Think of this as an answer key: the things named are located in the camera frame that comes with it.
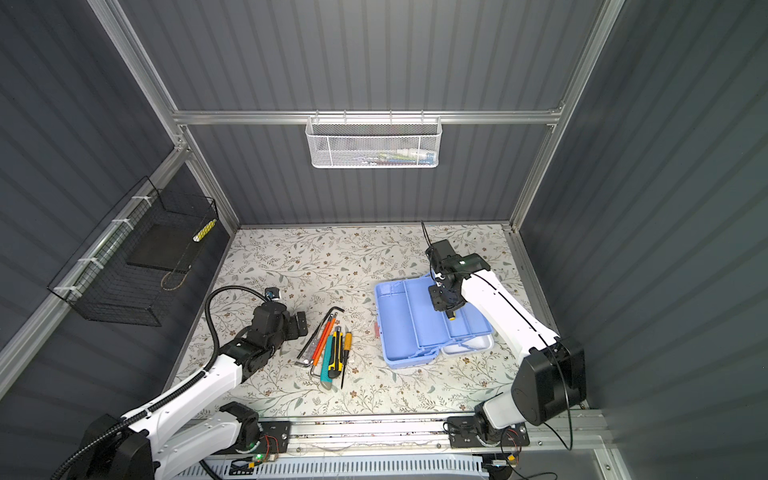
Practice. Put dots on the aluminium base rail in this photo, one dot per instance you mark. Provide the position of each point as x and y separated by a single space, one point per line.
375 434

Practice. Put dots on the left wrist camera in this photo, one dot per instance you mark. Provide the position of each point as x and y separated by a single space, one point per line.
272 293

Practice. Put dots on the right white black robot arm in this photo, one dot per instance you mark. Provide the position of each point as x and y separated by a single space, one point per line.
550 370

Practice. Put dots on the white vented cable duct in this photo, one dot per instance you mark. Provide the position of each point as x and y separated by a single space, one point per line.
430 466

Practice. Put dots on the yellow tag in cage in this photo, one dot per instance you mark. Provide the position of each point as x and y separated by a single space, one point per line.
204 230

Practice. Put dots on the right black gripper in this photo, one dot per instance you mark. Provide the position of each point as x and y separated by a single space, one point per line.
435 299

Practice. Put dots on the white wire mesh basket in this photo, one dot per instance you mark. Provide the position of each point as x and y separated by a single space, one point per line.
378 145

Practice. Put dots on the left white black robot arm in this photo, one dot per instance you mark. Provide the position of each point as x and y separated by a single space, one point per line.
109 448

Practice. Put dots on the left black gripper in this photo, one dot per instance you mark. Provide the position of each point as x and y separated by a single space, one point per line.
293 330

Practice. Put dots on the teal handled tool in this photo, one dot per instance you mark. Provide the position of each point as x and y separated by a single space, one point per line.
326 381

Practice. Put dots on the orange handled tool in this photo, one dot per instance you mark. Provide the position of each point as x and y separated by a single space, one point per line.
323 339

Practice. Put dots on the yellow black utility knife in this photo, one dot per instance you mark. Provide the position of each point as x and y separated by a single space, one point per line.
336 361

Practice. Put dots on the black wire cage basket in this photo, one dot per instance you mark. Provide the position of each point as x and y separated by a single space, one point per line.
132 272

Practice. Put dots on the black foam pad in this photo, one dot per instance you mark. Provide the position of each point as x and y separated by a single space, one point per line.
165 248

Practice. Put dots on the white blue tool box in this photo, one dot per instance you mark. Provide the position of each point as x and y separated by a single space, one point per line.
413 333

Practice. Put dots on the large black hex key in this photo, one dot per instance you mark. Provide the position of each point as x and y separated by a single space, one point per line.
307 354

